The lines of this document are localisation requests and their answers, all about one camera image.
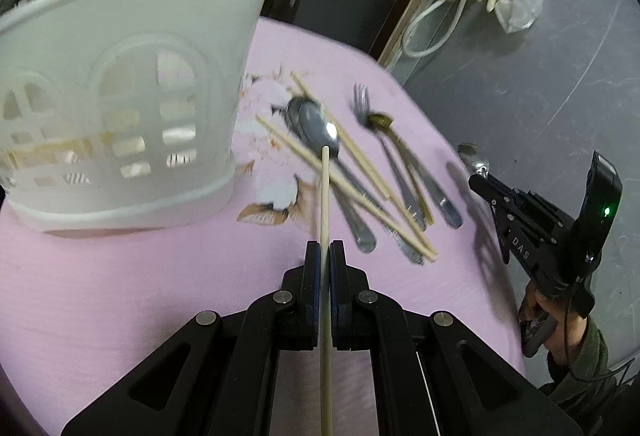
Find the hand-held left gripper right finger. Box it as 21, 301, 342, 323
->
330, 240, 585, 436

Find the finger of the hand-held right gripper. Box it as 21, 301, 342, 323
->
468, 170, 521, 217

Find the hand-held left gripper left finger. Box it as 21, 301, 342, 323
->
60, 240, 323, 436

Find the small steel spoon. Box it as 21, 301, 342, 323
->
457, 142, 492, 178

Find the wooden chopstick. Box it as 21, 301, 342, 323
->
320, 144, 335, 436
255, 114, 435, 263
290, 71, 440, 262

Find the brass spoon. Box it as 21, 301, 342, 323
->
366, 112, 435, 226

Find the steel fork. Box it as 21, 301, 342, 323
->
353, 82, 463, 231

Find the large steel spoon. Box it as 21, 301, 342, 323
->
295, 98, 378, 253

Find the white plastic utensil holder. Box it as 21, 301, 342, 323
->
0, 0, 279, 233

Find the person's right forearm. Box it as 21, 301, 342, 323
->
537, 316, 640, 422

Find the person's right hand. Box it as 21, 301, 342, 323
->
517, 287, 593, 369

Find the pink floral tablecloth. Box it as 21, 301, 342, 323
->
0, 16, 526, 436

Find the grey cabinet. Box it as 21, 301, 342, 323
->
270, 0, 398, 62

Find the white hose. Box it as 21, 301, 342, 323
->
401, 0, 483, 59

